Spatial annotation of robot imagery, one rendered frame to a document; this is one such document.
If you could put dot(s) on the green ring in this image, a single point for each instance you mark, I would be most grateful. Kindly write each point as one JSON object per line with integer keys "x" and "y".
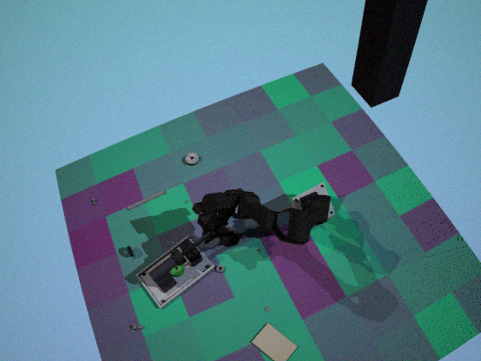
{"x": 177, "y": 273}

